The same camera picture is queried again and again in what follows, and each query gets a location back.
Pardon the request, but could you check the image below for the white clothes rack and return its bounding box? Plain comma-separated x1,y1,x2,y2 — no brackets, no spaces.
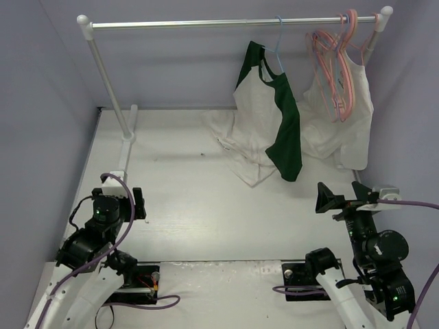
76,5,394,179

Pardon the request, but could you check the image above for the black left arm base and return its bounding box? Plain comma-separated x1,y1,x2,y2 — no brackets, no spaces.
106,263,160,306

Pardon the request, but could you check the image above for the pink hanger under garment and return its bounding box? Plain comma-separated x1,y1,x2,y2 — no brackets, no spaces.
349,13,381,66

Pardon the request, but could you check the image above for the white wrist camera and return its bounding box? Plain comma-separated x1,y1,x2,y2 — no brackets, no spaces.
357,185,402,212
101,170,128,199

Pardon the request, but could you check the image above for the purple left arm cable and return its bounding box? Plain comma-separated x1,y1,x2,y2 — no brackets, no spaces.
32,173,181,329

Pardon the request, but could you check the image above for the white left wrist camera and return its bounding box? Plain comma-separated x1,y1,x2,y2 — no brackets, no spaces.
101,170,128,199

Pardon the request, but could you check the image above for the pink plastic hanger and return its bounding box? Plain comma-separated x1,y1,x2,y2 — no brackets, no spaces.
305,10,358,122

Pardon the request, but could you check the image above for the white hanging garment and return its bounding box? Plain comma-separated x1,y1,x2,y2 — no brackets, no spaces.
297,57,374,171

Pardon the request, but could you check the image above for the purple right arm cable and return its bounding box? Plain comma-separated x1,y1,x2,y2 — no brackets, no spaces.
272,199,439,329

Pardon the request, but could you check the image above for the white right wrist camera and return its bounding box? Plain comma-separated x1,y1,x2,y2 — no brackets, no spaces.
357,185,402,212

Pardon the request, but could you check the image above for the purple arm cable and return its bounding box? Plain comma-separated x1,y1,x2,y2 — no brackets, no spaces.
272,199,439,329
32,173,181,329

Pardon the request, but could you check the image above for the white and green t-shirt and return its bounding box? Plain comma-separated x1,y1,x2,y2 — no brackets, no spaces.
202,41,302,186

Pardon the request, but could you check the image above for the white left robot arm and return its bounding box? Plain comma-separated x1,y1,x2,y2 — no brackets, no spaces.
25,187,146,328

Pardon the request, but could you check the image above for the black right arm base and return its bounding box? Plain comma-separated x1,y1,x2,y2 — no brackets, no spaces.
281,260,330,302

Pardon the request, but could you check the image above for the blue plastic hanger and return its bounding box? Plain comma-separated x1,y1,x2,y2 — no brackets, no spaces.
263,15,285,73

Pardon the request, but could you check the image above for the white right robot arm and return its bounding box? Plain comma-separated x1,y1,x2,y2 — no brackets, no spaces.
303,181,416,328

